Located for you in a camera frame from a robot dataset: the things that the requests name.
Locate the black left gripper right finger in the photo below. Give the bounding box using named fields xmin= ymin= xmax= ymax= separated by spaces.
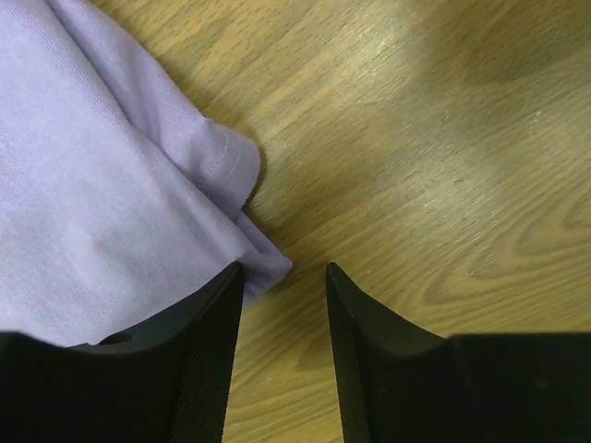
xmin=326 ymin=264 xmax=590 ymax=442

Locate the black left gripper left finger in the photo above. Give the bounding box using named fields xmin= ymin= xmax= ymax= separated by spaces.
xmin=1 ymin=264 xmax=245 ymax=442

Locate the lavender t shirt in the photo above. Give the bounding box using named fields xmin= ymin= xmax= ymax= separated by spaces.
xmin=1 ymin=1 xmax=291 ymax=346

